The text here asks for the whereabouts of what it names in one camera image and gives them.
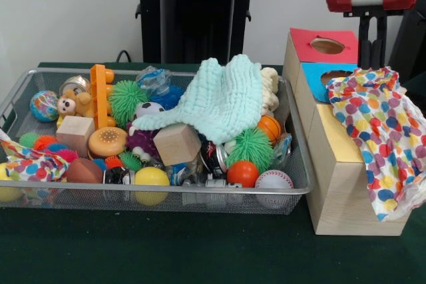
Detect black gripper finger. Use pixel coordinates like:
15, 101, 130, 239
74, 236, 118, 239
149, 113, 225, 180
360, 15, 374, 69
373, 15, 387, 67

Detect multicoloured rope toy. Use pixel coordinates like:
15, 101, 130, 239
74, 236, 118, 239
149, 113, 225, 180
325, 66, 426, 222
0, 137, 71, 182

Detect mint green knitted cloth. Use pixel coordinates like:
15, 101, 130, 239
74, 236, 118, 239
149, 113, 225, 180
132, 54, 264, 145

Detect wooden box with three holes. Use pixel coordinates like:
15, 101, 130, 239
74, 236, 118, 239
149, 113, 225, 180
282, 27, 415, 237

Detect silver mesh bin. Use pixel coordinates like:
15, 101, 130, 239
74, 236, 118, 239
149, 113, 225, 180
0, 67, 316, 215

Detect dark green side table cloth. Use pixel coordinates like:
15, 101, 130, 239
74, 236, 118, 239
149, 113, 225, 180
401, 72, 426, 98

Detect small orange basketball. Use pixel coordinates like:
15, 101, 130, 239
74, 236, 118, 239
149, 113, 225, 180
258, 115, 283, 145

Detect green spiky rubber ball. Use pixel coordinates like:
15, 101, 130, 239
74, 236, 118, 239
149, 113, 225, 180
226, 127, 274, 174

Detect small white baseball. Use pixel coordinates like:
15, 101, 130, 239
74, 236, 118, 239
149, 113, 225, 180
254, 170, 294, 190

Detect plain orange ball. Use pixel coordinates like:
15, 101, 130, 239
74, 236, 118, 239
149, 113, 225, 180
226, 160, 260, 188

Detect plain wooden cube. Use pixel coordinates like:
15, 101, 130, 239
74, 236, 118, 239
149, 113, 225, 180
152, 123, 202, 167
55, 116, 97, 158

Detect plain yellow ball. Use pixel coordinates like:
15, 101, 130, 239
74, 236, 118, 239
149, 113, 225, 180
134, 166, 170, 187

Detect toy hamburger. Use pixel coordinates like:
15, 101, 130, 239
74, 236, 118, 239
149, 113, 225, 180
88, 126, 128, 159

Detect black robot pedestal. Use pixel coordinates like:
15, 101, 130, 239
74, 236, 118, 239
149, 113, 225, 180
128, 0, 269, 65

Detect black cable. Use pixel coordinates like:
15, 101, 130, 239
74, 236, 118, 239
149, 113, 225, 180
116, 49, 141, 63

